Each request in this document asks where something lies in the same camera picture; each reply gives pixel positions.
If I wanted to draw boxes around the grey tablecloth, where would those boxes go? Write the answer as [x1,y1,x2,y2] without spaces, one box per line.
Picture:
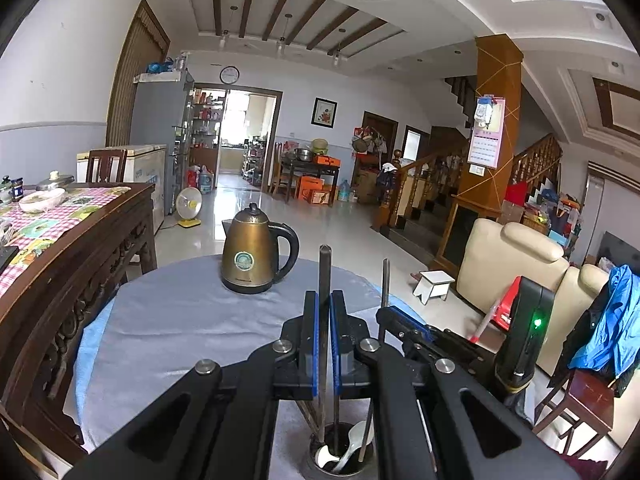
[75,254,386,480]

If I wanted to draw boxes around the grey refrigerator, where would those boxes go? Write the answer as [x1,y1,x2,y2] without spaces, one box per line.
[130,70,196,211]

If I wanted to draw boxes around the pink wall calendar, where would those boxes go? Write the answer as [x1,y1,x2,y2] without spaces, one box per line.
[467,95,507,170]

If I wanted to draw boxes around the wooden pillar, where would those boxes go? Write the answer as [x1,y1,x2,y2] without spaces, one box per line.
[429,34,524,277]

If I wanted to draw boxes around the orange cardboard boxes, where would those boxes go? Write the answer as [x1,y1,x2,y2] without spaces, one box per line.
[294,174,336,207]

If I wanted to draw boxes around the shelf with bottles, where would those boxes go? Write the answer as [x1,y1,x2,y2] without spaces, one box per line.
[188,87,225,151]

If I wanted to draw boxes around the pot with glass lid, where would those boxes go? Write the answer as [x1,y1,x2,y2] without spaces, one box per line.
[35,170,76,192]

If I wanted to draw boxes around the brown wooden door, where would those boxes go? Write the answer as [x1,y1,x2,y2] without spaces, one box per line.
[104,0,171,149]

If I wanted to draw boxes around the red plastic stool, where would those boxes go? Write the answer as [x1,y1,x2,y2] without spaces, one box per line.
[467,275,524,344]

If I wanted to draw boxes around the framed wall picture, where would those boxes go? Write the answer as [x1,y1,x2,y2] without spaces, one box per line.
[310,97,338,128]

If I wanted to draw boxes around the dark metal utensil cup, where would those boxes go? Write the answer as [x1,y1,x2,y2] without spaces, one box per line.
[306,422,377,480]

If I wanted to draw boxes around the white chest freezer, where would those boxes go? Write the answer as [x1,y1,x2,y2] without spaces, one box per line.
[75,143,168,234]

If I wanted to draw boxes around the bronze electric kettle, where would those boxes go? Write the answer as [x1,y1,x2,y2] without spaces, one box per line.
[220,202,300,295]

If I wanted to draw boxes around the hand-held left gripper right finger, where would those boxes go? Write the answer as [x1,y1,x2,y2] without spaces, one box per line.
[329,290,583,480]

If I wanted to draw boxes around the yellow floor fan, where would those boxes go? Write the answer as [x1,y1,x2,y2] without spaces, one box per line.
[174,186,204,229]

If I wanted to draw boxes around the reddish wooden chair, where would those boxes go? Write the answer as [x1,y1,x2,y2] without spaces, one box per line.
[532,367,617,457]

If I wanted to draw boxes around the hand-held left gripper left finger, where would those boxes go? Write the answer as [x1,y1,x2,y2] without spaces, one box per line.
[62,290,321,480]

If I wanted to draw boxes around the white bowl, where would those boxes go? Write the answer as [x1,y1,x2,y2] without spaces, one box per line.
[18,187,67,214]

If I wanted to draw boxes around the cream leather sofa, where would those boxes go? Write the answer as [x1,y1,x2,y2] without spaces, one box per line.
[455,217,612,379]

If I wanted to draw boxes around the carved wooden sideboard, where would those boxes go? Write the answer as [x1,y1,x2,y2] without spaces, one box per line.
[0,182,159,463]

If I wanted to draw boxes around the wooden staircase railing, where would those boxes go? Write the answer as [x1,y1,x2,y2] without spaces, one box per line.
[372,132,564,257]

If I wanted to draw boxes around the blue jacket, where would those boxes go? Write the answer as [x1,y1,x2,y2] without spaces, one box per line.
[569,263,640,379]

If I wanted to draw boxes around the patterned sideboard cover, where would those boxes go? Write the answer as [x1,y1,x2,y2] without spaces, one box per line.
[0,185,132,299]

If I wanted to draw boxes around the blue under cloth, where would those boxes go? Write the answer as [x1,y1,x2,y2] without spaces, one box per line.
[74,269,417,393]

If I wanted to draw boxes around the dark wooden side table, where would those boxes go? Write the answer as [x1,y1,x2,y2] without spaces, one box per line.
[279,157,342,207]

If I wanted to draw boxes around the small white stool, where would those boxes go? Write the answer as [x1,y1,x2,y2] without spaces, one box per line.
[412,269,456,306]

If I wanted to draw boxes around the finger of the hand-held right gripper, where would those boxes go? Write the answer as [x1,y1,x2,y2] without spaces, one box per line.
[376,305,497,377]

